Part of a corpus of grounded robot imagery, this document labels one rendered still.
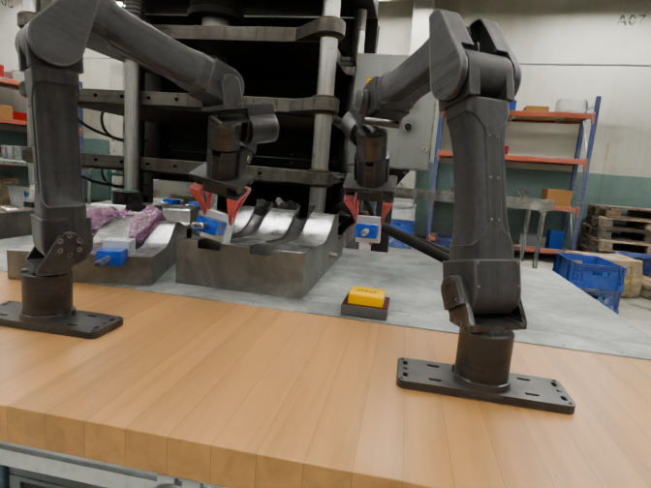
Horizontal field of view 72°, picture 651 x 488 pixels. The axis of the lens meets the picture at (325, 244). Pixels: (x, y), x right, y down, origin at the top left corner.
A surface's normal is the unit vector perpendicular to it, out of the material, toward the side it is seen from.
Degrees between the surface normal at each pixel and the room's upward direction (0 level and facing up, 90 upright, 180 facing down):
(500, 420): 0
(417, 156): 90
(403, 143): 90
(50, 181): 85
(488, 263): 76
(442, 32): 90
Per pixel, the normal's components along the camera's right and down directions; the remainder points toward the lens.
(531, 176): -0.27, 0.14
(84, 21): 0.68, 0.17
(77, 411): 0.07, -0.98
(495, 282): 0.35, -0.07
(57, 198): 0.63, -0.04
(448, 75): -0.94, -0.02
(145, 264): 0.11, 0.17
